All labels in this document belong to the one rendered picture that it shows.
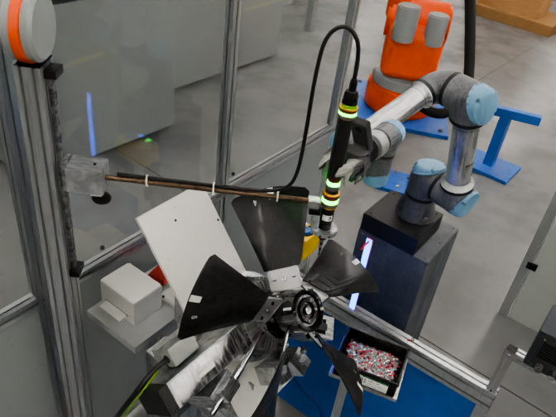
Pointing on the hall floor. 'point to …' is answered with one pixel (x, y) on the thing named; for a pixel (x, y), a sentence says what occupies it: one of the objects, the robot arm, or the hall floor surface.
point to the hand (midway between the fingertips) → (330, 167)
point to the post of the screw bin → (339, 400)
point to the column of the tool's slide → (54, 235)
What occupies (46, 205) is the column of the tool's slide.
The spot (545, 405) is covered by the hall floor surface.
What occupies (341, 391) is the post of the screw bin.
